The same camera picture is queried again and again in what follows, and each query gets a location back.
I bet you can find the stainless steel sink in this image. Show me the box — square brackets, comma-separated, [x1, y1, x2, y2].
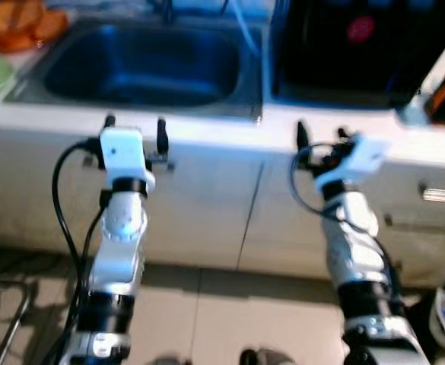
[5, 19, 265, 121]

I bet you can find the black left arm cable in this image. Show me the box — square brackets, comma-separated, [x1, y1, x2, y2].
[52, 139, 105, 358]

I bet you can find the dull silver drawer handle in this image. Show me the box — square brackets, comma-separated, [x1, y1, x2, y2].
[383, 213, 445, 233]

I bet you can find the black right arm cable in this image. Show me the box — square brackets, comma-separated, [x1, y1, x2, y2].
[288, 146, 348, 227]

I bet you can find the black induction cooktop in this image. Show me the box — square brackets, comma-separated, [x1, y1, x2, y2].
[272, 0, 445, 107]

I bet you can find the pale blue plastic item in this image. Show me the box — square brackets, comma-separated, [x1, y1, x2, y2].
[396, 90, 434, 126]

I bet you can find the orange plastic plate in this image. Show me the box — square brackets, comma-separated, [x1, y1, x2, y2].
[0, 9, 69, 54]

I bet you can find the bright silver drawer handle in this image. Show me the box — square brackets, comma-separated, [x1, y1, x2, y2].
[418, 182, 445, 205]

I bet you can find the black robot right foot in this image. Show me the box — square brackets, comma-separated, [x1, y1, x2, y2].
[240, 348, 295, 365]

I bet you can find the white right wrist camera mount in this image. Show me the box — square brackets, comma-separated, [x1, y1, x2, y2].
[316, 135, 393, 191]

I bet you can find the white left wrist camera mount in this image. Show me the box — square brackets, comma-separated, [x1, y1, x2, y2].
[99, 128, 156, 191]

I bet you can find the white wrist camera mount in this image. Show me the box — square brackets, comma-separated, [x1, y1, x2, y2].
[99, 128, 156, 191]
[316, 135, 393, 191]

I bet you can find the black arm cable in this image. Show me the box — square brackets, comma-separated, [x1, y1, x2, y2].
[52, 139, 105, 358]
[288, 146, 348, 227]

